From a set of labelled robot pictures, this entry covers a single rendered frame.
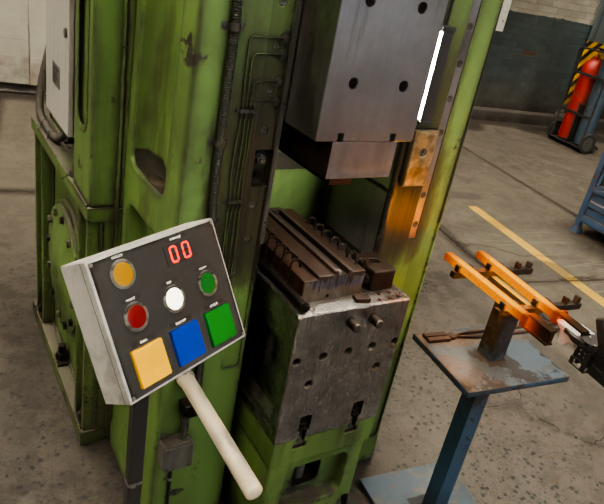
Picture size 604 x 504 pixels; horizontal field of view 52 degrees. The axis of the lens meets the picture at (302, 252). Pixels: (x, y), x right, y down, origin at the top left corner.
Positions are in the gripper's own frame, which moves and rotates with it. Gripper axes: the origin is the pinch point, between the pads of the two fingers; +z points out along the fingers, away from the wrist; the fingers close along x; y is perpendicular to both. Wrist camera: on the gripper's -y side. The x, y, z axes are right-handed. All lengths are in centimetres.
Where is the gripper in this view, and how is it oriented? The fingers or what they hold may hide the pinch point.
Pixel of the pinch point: (564, 320)
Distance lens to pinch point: 185.7
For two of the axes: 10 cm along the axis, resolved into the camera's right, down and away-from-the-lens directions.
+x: 9.1, -0.2, 4.0
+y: -1.7, 8.8, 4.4
